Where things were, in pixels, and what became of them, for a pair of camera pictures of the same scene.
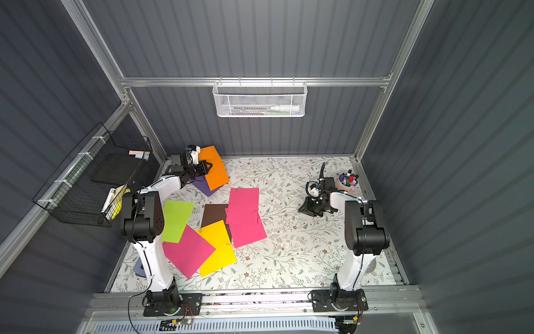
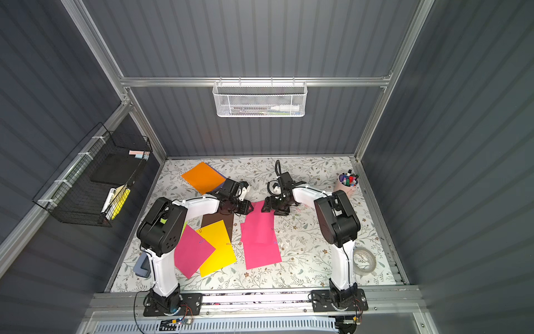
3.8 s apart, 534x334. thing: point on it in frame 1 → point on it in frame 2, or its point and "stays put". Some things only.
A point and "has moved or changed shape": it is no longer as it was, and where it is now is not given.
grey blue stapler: [138, 268] stays put
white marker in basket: [285, 108] stays put
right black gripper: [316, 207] → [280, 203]
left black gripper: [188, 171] → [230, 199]
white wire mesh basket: [260, 99] stays put
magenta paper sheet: [190, 254] stays put
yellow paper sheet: [217, 235] stays put
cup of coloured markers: [347, 181] stays put
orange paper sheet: [217, 176] has moved or changed shape
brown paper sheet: [214, 213] stays put
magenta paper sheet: [244, 234] → [259, 254]
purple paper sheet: [200, 182] → [224, 178]
